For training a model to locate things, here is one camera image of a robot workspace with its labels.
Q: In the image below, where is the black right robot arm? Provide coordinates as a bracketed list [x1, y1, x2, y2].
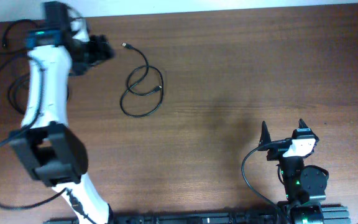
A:
[259, 119, 329, 223]

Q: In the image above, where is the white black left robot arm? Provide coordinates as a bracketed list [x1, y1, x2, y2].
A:
[11, 1, 114, 223]

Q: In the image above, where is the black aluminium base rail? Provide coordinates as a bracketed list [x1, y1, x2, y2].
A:
[44, 203, 351, 224]

